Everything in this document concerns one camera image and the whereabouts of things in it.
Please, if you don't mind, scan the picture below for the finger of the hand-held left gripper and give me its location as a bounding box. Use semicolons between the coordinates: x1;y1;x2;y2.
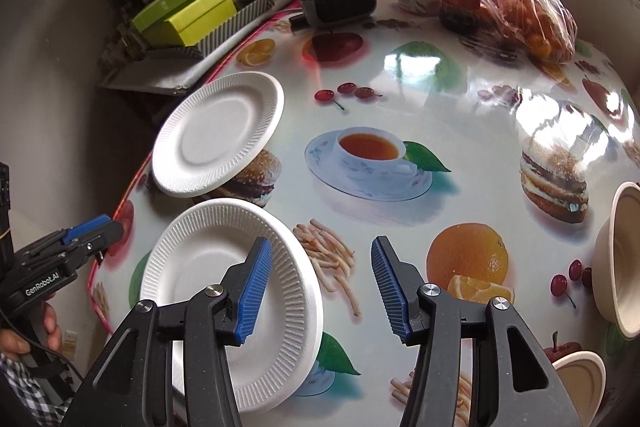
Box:
15;215;114;261
75;221;125;261

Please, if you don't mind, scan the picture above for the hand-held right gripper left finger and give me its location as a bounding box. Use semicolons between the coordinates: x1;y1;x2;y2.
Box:
60;236;275;427

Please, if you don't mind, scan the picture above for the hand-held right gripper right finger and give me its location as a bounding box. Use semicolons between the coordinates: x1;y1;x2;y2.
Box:
370;235;583;427

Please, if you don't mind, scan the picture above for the white paper plate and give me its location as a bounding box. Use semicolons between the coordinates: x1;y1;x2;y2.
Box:
151;72;285;198
140;198;325;414

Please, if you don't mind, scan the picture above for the beige paper bowl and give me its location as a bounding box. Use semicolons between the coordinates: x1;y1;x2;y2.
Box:
551;351;607;427
593;181;640;339

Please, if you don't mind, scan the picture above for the person's left forearm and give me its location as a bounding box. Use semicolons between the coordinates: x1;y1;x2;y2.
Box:
0;351;73;427

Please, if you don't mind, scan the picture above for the person's left hand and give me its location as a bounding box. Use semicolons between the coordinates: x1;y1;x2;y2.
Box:
0;301;64;358

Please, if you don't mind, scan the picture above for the fruit printed tablecloth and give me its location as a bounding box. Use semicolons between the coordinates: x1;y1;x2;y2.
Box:
87;0;640;427

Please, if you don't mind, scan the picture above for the green box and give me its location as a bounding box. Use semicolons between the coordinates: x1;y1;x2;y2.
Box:
131;0;202;32
150;0;237;48

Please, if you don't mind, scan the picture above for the grey striped box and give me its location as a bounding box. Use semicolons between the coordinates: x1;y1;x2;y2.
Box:
145;0;276;60

